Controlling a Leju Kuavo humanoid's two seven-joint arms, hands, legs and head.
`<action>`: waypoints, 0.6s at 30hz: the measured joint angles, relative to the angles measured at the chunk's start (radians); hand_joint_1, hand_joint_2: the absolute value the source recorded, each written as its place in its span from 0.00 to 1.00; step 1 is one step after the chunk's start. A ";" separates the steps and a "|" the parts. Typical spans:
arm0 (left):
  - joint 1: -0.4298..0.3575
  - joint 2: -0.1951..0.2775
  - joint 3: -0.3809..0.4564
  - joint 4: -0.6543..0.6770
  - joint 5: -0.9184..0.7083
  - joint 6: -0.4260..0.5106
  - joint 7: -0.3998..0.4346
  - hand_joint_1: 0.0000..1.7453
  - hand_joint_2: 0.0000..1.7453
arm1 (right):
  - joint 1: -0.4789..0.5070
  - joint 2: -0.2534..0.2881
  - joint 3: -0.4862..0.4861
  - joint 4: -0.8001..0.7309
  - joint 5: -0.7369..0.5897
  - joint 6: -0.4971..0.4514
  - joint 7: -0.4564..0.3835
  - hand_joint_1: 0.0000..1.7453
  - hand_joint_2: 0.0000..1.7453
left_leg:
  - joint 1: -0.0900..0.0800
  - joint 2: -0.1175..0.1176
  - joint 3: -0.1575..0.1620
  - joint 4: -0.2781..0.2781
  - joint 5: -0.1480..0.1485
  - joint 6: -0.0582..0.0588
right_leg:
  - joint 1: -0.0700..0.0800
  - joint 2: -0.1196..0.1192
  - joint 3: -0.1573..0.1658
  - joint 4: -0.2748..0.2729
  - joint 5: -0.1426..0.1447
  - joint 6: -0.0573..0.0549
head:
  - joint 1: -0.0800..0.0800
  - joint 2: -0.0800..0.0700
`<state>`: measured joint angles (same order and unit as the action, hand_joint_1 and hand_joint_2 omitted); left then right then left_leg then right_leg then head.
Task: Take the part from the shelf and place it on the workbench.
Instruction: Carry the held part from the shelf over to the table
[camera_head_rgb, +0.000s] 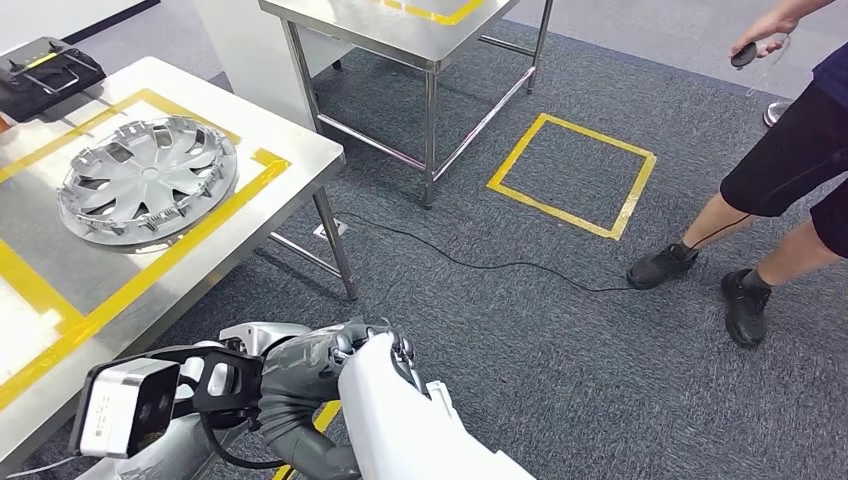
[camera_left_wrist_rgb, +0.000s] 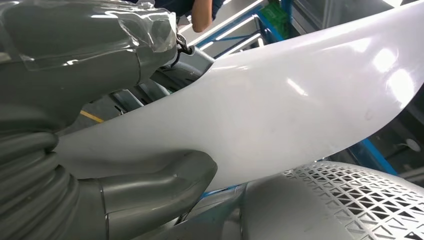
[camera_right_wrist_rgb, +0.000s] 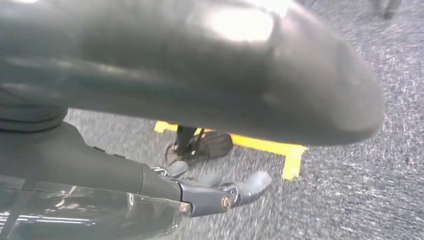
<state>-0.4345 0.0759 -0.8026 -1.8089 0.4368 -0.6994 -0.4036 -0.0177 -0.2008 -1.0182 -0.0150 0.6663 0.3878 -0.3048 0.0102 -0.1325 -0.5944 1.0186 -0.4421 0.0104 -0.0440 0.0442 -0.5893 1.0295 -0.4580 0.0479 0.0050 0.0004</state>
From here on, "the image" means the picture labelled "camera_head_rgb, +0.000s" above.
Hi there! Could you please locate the person's hand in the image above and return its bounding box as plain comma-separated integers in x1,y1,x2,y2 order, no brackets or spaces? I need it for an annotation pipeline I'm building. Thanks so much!
728,11,800,68

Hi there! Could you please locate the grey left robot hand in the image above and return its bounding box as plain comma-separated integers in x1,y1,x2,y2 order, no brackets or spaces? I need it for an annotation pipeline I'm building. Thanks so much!
256,316,433,480

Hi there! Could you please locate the black handheld remote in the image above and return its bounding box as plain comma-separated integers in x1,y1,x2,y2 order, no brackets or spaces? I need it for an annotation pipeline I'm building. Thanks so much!
729,40,760,70

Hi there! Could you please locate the white plastic car part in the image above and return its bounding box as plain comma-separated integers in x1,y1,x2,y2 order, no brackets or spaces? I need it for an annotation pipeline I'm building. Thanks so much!
337,331,539,480

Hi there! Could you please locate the steel workbench table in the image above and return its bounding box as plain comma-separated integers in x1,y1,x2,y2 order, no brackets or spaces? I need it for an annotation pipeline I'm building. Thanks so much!
0,56,360,480

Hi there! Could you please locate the yellow floor tape outline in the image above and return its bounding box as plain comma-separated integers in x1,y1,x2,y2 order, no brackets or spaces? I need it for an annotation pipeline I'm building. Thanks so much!
271,399,344,480
486,112,658,242

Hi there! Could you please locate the chrome round base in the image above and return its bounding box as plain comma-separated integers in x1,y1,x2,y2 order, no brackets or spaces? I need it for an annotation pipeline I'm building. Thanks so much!
761,100,794,129

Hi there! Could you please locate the person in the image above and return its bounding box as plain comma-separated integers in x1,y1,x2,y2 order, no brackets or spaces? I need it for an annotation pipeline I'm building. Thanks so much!
625,0,848,351

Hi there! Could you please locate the grey floor outlet plate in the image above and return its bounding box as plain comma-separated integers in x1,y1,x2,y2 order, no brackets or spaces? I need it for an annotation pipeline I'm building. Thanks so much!
311,217,350,242

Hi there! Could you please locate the yellow double-square tape outline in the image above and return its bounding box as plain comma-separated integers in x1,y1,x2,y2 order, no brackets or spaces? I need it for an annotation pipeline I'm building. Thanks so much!
0,87,293,413

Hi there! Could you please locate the silver wheel hubcap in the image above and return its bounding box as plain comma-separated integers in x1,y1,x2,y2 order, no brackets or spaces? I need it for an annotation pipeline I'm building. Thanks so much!
56,115,239,248

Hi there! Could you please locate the black shoe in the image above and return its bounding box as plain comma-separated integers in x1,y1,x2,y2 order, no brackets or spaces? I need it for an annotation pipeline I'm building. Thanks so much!
625,241,701,292
720,268,774,351

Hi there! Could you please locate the black equipment case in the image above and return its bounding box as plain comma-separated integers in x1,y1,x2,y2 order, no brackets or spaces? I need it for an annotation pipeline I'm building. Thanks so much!
0,36,108,125

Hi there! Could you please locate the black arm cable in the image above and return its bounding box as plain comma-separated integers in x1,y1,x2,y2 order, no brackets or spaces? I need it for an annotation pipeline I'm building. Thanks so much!
197,397,287,472

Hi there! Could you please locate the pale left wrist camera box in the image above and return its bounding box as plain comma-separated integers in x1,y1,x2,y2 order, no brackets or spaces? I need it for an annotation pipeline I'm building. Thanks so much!
69,357,181,460

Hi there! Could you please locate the black floor cable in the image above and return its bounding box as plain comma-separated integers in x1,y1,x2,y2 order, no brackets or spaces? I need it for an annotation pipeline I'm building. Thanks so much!
334,210,753,294

